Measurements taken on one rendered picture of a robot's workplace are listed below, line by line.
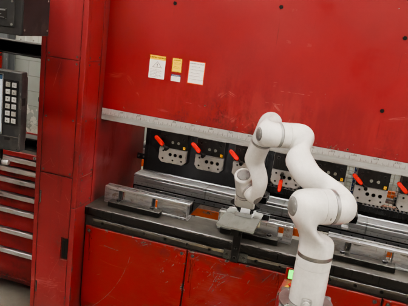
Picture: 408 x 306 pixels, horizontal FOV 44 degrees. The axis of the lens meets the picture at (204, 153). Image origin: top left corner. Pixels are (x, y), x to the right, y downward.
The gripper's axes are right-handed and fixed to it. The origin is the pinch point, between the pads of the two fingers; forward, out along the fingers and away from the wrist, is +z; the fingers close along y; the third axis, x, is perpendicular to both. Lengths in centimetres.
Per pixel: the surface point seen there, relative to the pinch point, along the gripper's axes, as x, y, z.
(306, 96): -43, -20, -43
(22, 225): 17, 143, 50
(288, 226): -1.0, -22.0, 8.0
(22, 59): -303, 416, 252
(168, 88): -38, 49, -38
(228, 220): 10.6, 5.5, -5.9
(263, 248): 14.7, -12.9, 7.2
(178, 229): 15.2, 31.6, 7.3
